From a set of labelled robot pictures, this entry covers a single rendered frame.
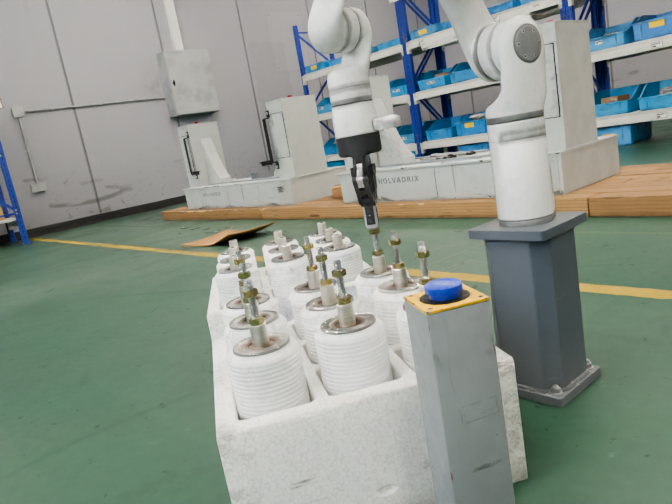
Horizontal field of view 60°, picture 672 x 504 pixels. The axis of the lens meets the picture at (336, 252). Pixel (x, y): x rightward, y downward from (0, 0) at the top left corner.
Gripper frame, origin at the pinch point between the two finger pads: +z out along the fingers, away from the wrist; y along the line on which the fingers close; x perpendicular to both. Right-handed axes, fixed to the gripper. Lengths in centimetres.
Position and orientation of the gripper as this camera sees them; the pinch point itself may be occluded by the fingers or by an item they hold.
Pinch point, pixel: (371, 216)
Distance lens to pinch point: 100.9
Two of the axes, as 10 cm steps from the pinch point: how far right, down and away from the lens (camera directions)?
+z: 1.8, 9.6, 2.0
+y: -1.8, 2.3, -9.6
